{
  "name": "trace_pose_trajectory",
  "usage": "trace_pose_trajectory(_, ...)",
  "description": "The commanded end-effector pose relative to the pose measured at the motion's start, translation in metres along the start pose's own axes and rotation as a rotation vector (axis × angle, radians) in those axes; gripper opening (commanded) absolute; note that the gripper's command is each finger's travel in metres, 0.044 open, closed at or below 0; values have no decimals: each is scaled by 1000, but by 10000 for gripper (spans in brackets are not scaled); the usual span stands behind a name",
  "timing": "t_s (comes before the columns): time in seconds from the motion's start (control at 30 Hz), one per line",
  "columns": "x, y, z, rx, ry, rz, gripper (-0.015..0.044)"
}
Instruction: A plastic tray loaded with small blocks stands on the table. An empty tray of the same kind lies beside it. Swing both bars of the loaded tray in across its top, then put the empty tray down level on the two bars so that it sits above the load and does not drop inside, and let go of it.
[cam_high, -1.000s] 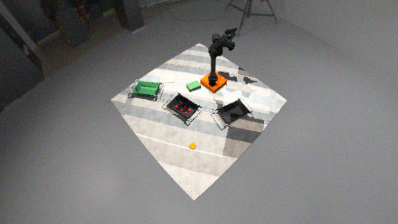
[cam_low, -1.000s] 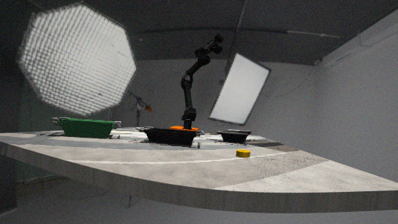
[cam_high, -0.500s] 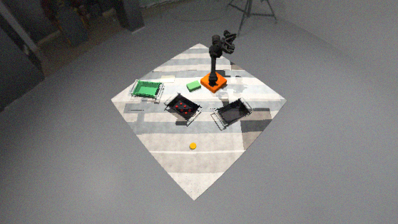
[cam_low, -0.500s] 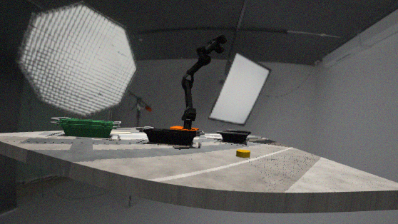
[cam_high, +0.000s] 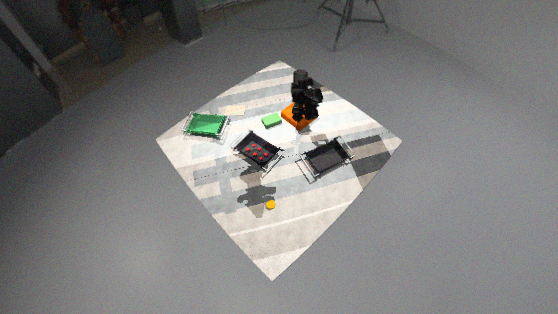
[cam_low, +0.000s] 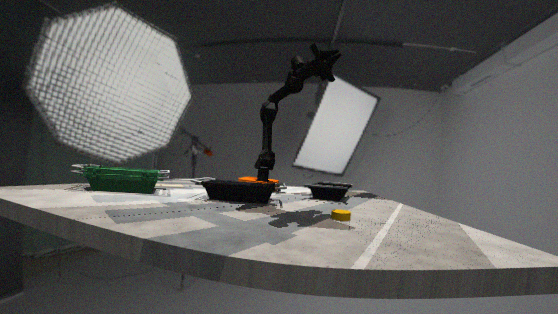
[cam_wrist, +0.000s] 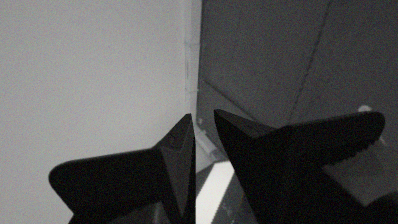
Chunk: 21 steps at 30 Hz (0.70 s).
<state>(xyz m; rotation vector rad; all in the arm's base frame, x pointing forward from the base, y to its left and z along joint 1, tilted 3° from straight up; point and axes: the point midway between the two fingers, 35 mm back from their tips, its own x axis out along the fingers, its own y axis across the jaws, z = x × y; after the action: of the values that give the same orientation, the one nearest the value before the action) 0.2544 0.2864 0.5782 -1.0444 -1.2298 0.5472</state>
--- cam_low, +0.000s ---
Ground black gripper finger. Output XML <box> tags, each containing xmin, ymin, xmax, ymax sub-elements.
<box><xmin>320</xmin><ymin>50</ymin><xmax>339</xmax><ymax>61</ymax></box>
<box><xmin>326</xmin><ymin>54</ymin><xmax>342</xmax><ymax>70</ymax></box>

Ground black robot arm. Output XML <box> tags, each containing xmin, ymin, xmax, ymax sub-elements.
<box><xmin>255</xmin><ymin>55</ymin><xmax>312</xmax><ymax>182</ymax></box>

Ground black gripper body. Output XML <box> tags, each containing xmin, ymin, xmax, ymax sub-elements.
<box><xmin>306</xmin><ymin>43</ymin><xmax>336</xmax><ymax>82</ymax></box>

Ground yellow short cylinder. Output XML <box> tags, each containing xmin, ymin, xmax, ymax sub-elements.
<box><xmin>331</xmin><ymin>210</ymin><xmax>351</xmax><ymax>221</ymax></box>

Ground green plastic tray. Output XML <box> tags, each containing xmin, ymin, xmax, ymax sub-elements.
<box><xmin>70</xmin><ymin>170</ymin><xmax>169</xmax><ymax>193</ymax></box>

